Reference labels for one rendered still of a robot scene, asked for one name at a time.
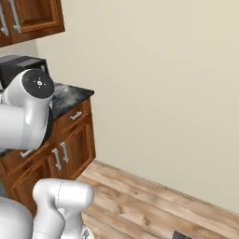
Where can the black microwave oven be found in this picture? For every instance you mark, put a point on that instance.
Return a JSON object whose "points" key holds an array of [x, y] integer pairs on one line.
{"points": [[14, 67]]}

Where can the dark grey flat object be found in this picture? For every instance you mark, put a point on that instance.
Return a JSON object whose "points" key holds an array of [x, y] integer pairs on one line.
{"points": [[181, 235]]}

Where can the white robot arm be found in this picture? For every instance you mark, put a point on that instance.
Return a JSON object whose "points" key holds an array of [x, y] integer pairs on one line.
{"points": [[21, 121]]}

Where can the wooden wall cupboard door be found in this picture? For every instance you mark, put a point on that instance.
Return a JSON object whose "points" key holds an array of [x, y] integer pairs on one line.
{"points": [[3, 39], [40, 15]]}

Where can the wooden base cupboard door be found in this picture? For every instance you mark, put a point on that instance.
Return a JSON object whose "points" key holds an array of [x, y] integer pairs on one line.
{"points": [[28, 183], [81, 149]]}

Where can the wooden drawer front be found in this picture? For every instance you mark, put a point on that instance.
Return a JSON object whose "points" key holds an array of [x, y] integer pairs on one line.
{"points": [[12, 160], [84, 116]]}

